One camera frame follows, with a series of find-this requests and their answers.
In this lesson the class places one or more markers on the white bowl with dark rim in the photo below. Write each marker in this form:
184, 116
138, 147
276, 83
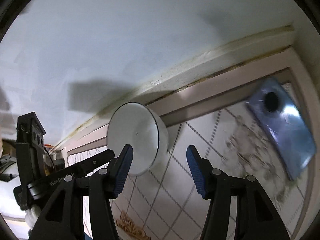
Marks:
137, 125

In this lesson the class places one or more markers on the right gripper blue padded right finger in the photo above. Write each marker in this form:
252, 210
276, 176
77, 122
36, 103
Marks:
202, 173

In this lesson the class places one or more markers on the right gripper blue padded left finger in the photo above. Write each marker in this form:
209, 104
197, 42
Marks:
119, 171

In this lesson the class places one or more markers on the blue smartphone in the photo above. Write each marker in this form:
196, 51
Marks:
279, 117

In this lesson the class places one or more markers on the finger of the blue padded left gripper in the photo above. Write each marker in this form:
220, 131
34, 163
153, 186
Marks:
98, 160

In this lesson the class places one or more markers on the floral diamond pattern table mat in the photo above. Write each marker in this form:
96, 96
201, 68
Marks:
220, 176

